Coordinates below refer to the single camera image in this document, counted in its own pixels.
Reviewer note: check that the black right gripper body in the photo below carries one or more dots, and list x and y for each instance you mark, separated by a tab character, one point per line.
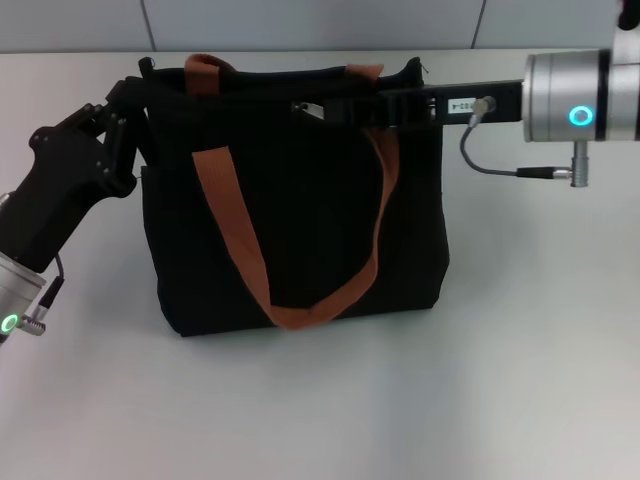
505	102

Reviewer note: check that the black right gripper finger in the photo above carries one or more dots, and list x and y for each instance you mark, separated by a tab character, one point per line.
365	97
370	114

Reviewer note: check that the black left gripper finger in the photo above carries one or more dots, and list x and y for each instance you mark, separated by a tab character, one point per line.
122	102
127	137

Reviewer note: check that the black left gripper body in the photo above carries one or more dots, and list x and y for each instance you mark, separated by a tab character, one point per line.
60	190

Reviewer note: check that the silver zipper pull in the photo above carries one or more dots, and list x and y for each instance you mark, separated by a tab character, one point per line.
310	110

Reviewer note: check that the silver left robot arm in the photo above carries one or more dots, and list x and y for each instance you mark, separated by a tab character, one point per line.
17	295

